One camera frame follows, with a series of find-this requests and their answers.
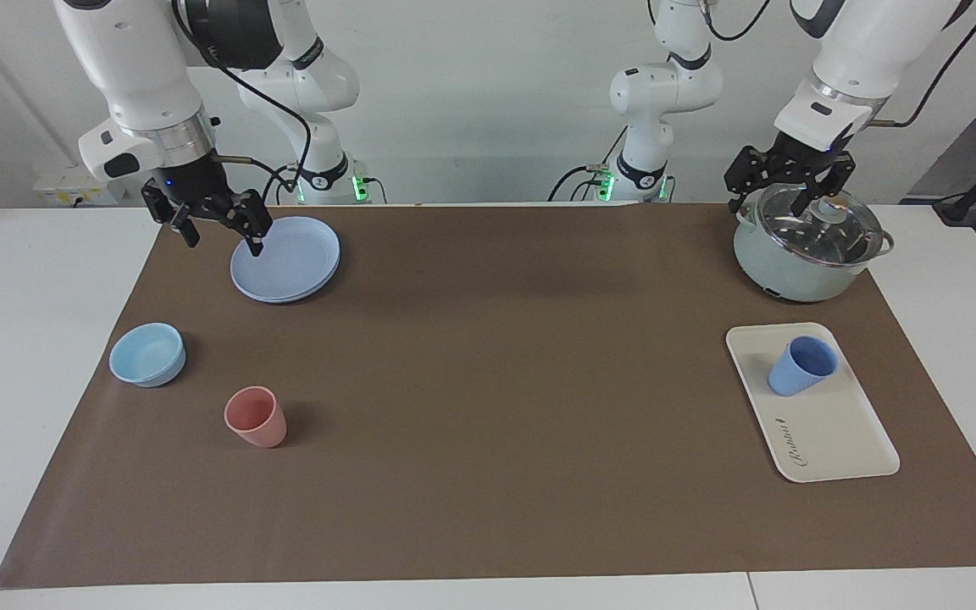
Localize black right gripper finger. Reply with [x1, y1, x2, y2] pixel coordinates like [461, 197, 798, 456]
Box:
[230, 191, 275, 258]
[141, 182, 201, 248]

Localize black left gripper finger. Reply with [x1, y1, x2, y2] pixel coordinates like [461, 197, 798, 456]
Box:
[790, 157, 857, 217]
[724, 148, 773, 213]

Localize blue ribbed cup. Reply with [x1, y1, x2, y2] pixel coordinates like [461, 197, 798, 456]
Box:
[768, 336, 840, 397]

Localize pink cup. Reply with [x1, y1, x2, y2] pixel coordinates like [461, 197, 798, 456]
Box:
[224, 386, 288, 448]

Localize cream rabbit print tray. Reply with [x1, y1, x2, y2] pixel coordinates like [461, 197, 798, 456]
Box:
[725, 322, 901, 484]

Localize glass pot lid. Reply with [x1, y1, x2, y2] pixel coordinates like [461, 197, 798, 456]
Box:
[755, 185, 885, 268]

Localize blue round plate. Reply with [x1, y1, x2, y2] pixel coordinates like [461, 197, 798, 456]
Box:
[230, 216, 341, 304]

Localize pale green cooking pot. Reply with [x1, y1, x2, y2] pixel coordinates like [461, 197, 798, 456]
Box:
[734, 185, 896, 303]

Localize light blue bowl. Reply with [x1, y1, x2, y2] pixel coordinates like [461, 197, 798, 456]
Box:
[108, 323, 186, 388]

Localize brown table mat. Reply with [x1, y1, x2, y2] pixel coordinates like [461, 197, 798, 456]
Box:
[0, 203, 976, 589]

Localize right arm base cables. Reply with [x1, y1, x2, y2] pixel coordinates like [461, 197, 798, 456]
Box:
[261, 164, 298, 206]

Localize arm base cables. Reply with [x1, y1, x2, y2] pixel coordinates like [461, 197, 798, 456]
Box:
[547, 164, 616, 202]
[261, 164, 298, 206]

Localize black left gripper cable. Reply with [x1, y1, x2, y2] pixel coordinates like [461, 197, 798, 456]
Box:
[869, 0, 976, 130]

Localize white wall socket box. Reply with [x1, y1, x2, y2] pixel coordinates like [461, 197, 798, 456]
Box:
[35, 165, 112, 207]

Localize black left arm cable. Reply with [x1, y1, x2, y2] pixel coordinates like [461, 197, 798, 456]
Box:
[701, 0, 773, 43]

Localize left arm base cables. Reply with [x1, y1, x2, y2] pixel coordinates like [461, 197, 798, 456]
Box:
[547, 164, 616, 202]

